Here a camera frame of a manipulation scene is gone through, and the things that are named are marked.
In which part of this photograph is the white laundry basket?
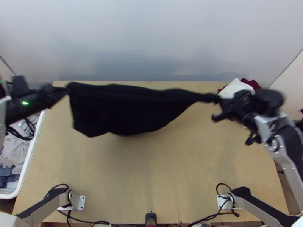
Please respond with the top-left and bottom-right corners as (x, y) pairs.
(0, 108), (47, 200)

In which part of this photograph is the black cable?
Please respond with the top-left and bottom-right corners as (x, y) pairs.
(43, 183), (72, 202)
(5, 115), (36, 141)
(245, 132), (262, 146)
(216, 183), (240, 218)

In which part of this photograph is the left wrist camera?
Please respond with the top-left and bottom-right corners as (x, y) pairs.
(5, 75), (32, 99)

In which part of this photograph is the heap of clothes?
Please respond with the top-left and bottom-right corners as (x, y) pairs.
(0, 113), (41, 190)

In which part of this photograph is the black t-shirt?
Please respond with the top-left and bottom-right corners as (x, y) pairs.
(67, 82), (221, 138)

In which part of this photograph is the pile of folded clothes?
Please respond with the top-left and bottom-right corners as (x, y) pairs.
(217, 77), (261, 100)

